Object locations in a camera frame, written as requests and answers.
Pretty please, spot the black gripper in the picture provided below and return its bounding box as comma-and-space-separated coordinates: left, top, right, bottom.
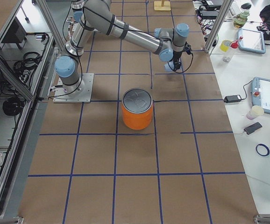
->
172, 42, 192, 70

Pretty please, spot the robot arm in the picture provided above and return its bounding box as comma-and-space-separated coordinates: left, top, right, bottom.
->
54, 0, 191, 100

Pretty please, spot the paper cup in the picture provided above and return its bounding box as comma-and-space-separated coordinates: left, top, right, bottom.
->
246, 105, 264, 120

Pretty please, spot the yellow tape roll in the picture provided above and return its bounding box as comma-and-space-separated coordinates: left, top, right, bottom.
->
220, 40, 232, 52

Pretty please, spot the wooden mug stand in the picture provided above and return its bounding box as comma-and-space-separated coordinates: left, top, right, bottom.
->
154, 0, 171, 11

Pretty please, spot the green glass bottle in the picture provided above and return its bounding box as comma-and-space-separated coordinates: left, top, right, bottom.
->
233, 3, 251, 28

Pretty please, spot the teach pendant far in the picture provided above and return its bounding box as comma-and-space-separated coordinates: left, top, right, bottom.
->
237, 28, 266, 54

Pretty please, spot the teach pendant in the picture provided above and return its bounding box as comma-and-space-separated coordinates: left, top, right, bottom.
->
251, 77, 270, 114
237, 28, 266, 54

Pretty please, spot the black power adapter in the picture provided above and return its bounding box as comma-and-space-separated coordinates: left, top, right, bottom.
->
223, 95, 242, 103

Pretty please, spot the orange canister with metal lid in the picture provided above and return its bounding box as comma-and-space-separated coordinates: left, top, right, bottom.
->
121, 88, 153, 130

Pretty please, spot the teach pendant near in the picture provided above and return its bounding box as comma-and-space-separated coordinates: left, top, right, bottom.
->
251, 77, 270, 114

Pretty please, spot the black smartphone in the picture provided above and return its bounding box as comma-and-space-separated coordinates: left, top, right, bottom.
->
243, 122, 262, 135

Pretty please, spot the blue tape roll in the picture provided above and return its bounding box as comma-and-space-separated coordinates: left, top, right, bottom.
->
255, 143, 270, 157

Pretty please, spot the aluminium frame post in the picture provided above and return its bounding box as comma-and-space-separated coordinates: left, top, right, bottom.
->
204, 0, 233, 53

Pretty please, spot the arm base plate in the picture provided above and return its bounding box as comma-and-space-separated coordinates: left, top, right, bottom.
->
53, 73, 94, 103

